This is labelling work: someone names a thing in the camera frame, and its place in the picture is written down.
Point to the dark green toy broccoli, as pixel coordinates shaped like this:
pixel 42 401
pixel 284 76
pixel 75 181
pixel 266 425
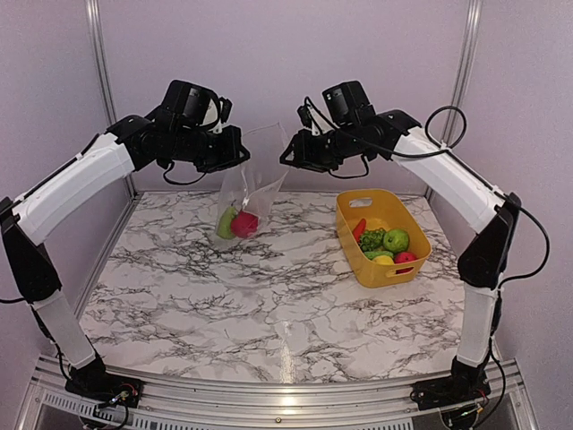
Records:
pixel 371 240

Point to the green toy cucumber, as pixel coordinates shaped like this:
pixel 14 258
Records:
pixel 377 253

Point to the red toy tomato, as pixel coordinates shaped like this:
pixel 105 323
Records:
pixel 244 224

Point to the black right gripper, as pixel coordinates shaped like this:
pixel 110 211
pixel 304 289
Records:
pixel 305 154

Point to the red toy chili pepper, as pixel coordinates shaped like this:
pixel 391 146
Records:
pixel 359 229

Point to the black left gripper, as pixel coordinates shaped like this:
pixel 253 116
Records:
pixel 231 150

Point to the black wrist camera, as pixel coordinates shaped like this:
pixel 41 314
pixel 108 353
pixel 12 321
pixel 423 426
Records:
pixel 190 105
pixel 348 104

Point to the green toy apple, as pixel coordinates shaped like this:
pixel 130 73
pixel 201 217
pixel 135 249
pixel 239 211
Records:
pixel 396 240

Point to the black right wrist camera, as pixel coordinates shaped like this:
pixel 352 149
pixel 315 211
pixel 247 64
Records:
pixel 348 104

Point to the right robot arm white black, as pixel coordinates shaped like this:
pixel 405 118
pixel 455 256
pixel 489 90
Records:
pixel 396 136

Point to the aluminium frame post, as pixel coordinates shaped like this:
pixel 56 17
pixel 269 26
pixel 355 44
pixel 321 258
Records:
pixel 465 66
pixel 98 47

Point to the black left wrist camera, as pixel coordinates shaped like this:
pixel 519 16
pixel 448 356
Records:
pixel 190 105

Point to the left aluminium frame post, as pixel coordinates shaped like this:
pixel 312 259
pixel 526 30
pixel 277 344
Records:
pixel 98 47

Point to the red toy apple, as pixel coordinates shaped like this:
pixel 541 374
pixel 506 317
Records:
pixel 404 257

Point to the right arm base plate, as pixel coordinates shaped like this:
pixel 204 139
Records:
pixel 445 391

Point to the yellow plastic basket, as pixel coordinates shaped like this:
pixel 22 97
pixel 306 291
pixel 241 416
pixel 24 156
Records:
pixel 381 209

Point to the front aluminium rail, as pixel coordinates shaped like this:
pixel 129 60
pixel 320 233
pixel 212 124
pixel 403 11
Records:
pixel 171 402

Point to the clear zip top bag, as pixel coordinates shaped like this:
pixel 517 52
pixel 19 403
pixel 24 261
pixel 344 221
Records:
pixel 253 185

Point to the green toy pear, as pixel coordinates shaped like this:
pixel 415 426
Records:
pixel 224 230

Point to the right aluminium frame post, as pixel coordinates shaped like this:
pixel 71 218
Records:
pixel 465 66

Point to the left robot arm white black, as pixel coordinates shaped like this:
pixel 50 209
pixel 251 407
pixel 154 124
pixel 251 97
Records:
pixel 125 147

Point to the yellow toy pepper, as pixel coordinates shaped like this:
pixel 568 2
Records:
pixel 383 260

